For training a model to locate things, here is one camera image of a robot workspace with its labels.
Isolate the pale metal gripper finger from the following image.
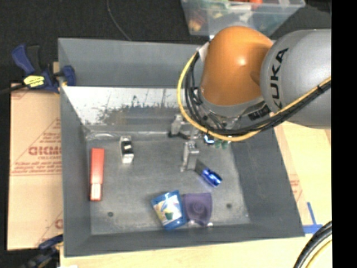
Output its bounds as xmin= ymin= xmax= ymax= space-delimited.
xmin=180 ymin=141 xmax=201 ymax=173
xmin=170 ymin=114 xmax=187 ymax=137

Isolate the shiny blue metallic object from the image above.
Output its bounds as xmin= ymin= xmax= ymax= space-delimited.
xmin=195 ymin=160 xmax=223 ymax=188

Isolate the grey metal bin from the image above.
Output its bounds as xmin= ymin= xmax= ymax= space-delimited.
xmin=57 ymin=37 xmax=306 ymax=257

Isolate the silver and black small box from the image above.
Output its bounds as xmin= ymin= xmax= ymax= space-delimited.
xmin=119 ymin=135 xmax=135 ymax=165

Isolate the blue printed packet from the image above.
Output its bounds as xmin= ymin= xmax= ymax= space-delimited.
xmin=150 ymin=190 xmax=187 ymax=231

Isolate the red-brown flat block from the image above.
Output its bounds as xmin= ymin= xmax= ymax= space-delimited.
xmin=89 ymin=147 xmax=105 ymax=202

